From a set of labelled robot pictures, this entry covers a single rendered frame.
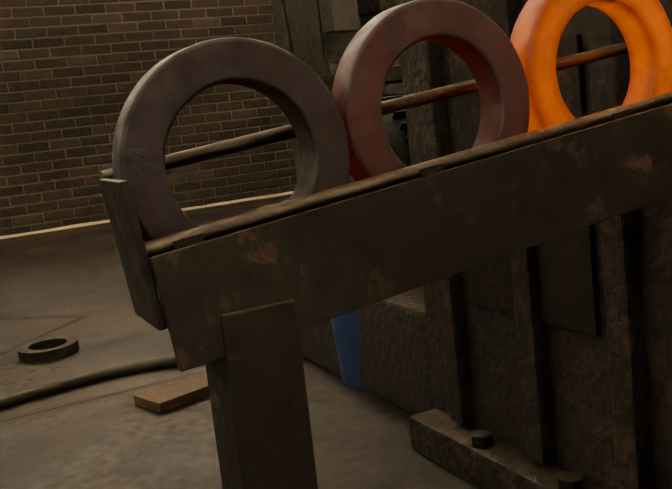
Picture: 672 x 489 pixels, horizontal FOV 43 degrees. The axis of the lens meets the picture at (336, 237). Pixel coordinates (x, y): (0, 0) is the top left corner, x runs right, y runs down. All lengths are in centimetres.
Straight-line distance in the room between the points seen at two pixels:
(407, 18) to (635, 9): 25
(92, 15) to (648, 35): 618
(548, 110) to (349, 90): 20
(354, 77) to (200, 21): 641
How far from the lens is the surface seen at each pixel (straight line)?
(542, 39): 79
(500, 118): 76
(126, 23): 692
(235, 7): 719
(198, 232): 61
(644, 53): 89
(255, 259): 62
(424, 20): 72
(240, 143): 71
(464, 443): 154
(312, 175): 67
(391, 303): 184
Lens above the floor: 67
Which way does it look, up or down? 8 degrees down
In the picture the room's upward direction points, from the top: 6 degrees counter-clockwise
